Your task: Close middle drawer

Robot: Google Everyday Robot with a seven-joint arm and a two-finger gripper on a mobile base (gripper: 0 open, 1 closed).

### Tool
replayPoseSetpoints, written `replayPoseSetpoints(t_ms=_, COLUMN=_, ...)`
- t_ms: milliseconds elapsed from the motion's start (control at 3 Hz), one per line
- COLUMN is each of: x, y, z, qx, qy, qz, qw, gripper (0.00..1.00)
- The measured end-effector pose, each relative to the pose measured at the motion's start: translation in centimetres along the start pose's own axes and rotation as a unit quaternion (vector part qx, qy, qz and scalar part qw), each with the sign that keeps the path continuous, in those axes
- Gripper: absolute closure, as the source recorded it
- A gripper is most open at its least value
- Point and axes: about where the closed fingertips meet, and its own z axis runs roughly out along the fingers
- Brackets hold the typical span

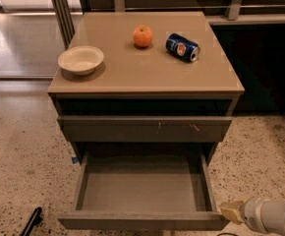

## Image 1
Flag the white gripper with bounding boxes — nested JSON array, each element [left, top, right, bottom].
[[220, 198, 264, 232]]

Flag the grey drawer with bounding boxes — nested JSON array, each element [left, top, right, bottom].
[[59, 153, 228, 231], [58, 116, 232, 143]]

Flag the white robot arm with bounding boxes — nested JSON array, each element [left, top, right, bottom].
[[220, 198, 285, 236]]

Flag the grey drawer cabinet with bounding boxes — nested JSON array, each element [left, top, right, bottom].
[[48, 12, 244, 161]]

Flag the grey top drawer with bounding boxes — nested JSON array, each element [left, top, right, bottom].
[[58, 116, 232, 143]]

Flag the blue tape piece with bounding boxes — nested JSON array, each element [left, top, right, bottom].
[[72, 157, 79, 164]]

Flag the blue soda can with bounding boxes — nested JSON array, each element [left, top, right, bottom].
[[165, 33, 200, 62]]

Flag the black object on floor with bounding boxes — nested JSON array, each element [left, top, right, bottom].
[[21, 206, 42, 236]]

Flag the orange fruit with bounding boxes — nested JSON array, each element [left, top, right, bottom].
[[133, 25, 153, 48]]

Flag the white bowl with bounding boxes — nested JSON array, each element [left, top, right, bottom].
[[58, 46, 104, 76]]

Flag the metal railing frame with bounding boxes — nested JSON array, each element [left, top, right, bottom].
[[77, 0, 285, 36]]

